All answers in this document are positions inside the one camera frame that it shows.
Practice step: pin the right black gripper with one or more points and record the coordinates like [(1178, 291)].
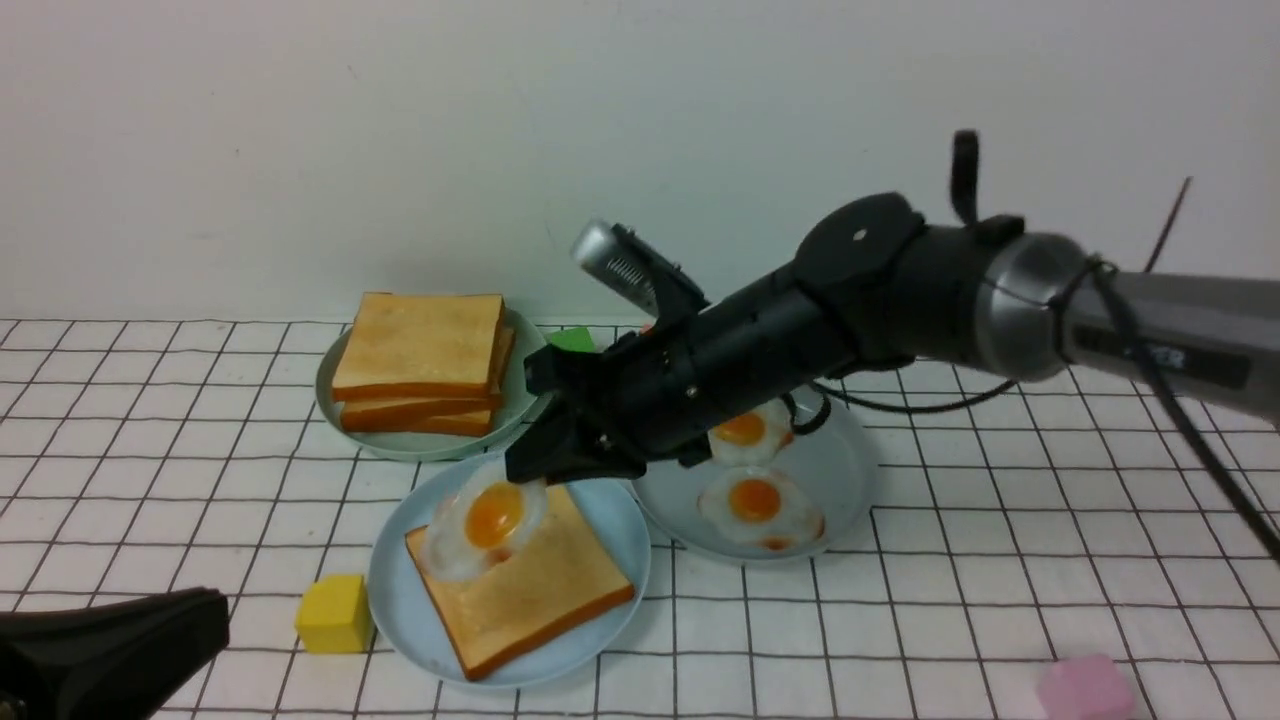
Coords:
[(654, 397)]

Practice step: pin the fried egg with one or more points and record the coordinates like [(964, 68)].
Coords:
[(484, 524), (752, 439), (761, 508)]

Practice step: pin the toast slice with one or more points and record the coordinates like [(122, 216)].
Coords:
[(387, 415), (530, 590), (477, 423), (420, 346)]

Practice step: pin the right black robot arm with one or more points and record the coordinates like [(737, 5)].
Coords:
[(874, 287)]

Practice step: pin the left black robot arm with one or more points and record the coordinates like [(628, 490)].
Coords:
[(119, 661)]

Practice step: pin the green plate with toast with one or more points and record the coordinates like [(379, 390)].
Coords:
[(518, 407)]

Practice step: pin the green foam cube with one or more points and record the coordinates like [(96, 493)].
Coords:
[(574, 339)]

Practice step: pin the light blue empty plate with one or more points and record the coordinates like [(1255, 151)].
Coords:
[(400, 600)]

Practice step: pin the grey-green egg plate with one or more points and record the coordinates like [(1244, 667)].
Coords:
[(826, 480)]

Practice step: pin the yellow foam cube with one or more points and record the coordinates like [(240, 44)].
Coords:
[(334, 616)]

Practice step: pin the white grid tablecloth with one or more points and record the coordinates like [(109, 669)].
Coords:
[(1058, 519)]

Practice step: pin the pink foam cube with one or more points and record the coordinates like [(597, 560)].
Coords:
[(1085, 687)]

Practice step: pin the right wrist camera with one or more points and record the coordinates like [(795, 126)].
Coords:
[(615, 256)]

